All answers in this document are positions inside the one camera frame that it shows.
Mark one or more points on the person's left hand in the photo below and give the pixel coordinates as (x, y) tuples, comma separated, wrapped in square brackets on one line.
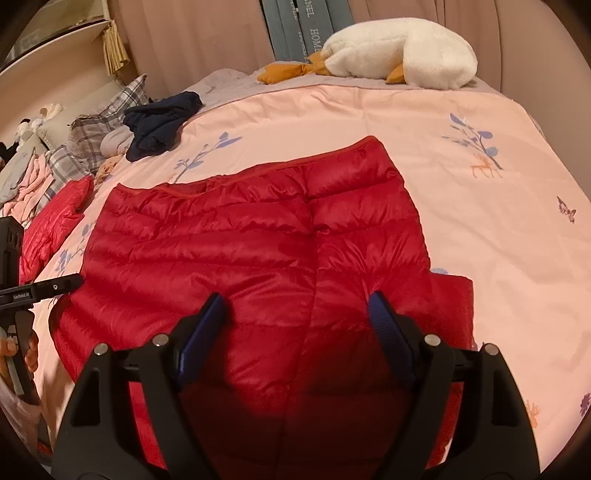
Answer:
[(31, 353)]

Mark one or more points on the pale mauve cloth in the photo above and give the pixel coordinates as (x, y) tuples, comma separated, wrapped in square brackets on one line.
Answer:
[(115, 141)]

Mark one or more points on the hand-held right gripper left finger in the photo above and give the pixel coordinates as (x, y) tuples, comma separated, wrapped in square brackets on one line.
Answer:
[(203, 341)]

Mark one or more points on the pink printed bed cover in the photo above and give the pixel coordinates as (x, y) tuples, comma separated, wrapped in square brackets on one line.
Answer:
[(485, 230)]

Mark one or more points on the pink upholstered headboard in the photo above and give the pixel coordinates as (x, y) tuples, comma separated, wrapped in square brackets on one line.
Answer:
[(207, 32)]

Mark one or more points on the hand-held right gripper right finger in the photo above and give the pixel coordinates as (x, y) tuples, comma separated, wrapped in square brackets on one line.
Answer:
[(388, 332)]

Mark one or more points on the grey plaid pillow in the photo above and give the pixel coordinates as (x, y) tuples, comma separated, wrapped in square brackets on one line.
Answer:
[(115, 108)]

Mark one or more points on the small white plush toy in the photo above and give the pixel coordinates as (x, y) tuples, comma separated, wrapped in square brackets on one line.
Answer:
[(27, 129), (51, 110)]

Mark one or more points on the white goose plush toy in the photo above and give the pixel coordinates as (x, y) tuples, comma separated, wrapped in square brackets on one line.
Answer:
[(415, 50)]

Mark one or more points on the light grey garment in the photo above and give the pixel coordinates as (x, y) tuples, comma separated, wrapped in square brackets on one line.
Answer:
[(14, 173)]

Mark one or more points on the yellow tassel fringe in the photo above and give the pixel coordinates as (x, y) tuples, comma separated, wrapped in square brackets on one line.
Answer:
[(115, 48)]

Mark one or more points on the tan orange cloth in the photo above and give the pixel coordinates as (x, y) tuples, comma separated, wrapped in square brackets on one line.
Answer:
[(108, 168)]

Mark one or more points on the navy blue garment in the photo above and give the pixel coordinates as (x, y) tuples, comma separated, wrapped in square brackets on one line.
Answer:
[(157, 124)]

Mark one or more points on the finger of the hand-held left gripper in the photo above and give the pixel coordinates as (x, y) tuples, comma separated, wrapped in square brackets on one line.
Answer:
[(57, 285)]

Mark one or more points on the pink garment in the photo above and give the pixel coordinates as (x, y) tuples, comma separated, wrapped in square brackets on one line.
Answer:
[(34, 189)]

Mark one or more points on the grey plaid cloth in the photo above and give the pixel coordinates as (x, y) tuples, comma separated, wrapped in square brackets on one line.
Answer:
[(67, 164)]

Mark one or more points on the white shelf unit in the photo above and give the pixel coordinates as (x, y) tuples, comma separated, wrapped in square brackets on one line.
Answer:
[(55, 50)]

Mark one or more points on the grey blue book row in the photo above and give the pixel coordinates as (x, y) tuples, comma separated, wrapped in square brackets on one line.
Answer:
[(295, 27)]

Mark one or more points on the red down jacket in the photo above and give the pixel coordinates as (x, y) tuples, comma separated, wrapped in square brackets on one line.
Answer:
[(258, 258)]

